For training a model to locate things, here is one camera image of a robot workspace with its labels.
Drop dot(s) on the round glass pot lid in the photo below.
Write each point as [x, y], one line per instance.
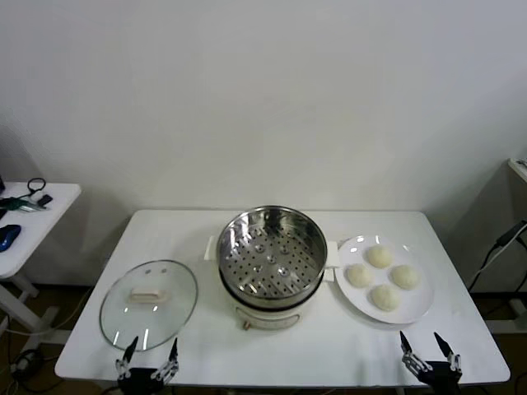
[148, 295]

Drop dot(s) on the black device at edge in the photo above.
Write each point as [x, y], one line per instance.
[1, 183]

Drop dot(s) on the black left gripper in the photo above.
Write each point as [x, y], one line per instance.
[142, 380]

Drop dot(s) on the white steamed baozi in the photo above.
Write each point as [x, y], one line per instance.
[385, 297]
[379, 256]
[405, 276]
[360, 275]

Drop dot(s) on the small black gadget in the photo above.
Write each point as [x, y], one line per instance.
[44, 199]

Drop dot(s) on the white round plate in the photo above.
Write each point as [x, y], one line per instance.
[411, 306]

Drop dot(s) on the white side table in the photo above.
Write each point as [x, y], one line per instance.
[41, 222]

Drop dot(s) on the white floor power strip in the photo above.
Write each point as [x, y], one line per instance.
[25, 362]

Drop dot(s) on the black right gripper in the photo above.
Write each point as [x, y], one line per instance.
[442, 376]

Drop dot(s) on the blue computer mouse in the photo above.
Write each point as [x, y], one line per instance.
[9, 237]

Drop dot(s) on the perforated steel steamer basket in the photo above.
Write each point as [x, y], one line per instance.
[306, 230]

